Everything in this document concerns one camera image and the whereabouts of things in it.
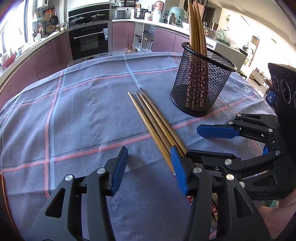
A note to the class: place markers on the grey-blue plaid tablecloth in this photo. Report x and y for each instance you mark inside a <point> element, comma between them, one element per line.
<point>92,115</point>

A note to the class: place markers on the hanging frying pan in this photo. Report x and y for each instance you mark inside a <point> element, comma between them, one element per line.
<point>54,19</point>

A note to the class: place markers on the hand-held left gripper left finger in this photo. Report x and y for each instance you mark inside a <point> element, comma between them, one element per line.
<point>119,171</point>

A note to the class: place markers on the black pot with lid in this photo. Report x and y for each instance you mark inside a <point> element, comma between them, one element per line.
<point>98,17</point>

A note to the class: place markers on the pink electric kettle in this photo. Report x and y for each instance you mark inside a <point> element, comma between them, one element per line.
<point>159,6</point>

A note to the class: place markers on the pink kitchen base cabinet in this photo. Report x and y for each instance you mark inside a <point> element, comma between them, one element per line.
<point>34,64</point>
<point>164,39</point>

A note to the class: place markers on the clear plastic bag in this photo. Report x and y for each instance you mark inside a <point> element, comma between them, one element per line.
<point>223,36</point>

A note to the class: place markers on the black wok with lid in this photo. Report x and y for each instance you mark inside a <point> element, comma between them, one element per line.
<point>78,20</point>

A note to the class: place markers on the black mesh utensil holder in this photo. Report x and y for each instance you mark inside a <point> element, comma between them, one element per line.
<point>222,88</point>

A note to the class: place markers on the black integrated stove oven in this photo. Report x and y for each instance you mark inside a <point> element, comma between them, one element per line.
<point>90,44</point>

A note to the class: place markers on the grey rice cooker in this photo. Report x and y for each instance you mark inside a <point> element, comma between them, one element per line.
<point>119,14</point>

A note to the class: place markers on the white plastic bag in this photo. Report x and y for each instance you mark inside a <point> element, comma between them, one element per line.
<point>144,51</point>

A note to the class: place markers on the stainless steel pot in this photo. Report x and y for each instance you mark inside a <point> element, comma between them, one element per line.
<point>140,14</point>

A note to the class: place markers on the large kitchen window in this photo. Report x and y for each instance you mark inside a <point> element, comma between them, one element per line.
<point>13,20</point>

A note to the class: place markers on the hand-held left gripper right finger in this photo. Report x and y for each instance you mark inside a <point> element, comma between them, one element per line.
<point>179,171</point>

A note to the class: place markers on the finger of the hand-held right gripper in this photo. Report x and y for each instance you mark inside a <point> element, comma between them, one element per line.
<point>217,131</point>
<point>215,160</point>

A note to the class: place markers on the metal kettle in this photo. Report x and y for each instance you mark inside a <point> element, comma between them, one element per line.
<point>64,26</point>

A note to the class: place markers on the wicker basket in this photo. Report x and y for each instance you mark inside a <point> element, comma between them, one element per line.
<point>50,28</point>

